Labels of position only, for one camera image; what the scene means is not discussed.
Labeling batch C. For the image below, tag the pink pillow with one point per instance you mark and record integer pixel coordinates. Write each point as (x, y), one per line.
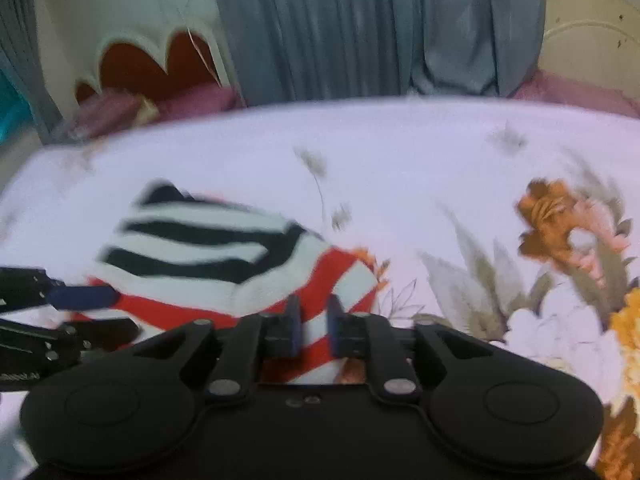
(195, 100)

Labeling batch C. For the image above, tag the teal object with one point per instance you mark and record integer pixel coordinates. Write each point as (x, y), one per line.
(10, 105)

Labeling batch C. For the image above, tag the wide grey-blue curtain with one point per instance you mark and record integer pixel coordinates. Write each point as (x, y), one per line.
(360, 25)

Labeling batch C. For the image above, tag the narrow grey-blue curtain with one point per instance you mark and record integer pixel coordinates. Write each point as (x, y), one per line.
(25, 40)

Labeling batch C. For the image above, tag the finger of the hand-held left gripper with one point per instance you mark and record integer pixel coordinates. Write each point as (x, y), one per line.
(107, 331)
(85, 296)

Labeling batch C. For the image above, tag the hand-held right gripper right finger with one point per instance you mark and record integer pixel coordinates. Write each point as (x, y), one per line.
(334, 329)

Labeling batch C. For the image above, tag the floral bedsheet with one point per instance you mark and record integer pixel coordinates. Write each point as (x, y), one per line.
(425, 170)

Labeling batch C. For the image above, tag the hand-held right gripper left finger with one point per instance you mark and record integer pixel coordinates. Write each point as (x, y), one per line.
(296, 329)

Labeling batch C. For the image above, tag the red headboard with cream border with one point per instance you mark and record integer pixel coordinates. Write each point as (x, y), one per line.
(135, 65)

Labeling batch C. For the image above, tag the striped red black white sweater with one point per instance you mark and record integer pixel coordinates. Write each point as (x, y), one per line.
(210, 255)

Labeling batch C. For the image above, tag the pink cloth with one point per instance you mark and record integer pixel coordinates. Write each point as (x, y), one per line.
(575, 92)

